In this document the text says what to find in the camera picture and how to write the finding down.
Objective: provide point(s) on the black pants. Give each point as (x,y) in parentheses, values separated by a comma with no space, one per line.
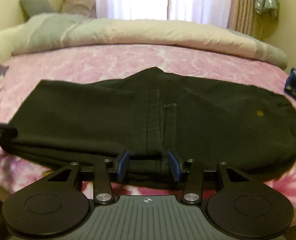
(88,110)

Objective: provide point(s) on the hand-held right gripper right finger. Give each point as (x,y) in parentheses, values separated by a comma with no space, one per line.
(175,167)

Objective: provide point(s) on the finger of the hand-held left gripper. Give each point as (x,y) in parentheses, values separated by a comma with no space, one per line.
(5,131)

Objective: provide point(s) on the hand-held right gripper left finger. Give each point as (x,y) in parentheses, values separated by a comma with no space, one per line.
(123,167)

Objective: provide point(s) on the pink floral bed sheet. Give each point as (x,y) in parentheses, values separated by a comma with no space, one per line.
(113,60)

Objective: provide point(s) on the cream padded headboard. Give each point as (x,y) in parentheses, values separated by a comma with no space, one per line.
(0,45)

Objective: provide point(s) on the grey and pink duvet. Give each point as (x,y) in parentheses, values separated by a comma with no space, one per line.
(150,32)

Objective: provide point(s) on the grey pillow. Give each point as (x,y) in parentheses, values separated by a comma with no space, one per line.
(35,6)

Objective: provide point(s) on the dark blue patterned cloth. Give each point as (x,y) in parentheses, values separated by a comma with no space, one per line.
(294,82)

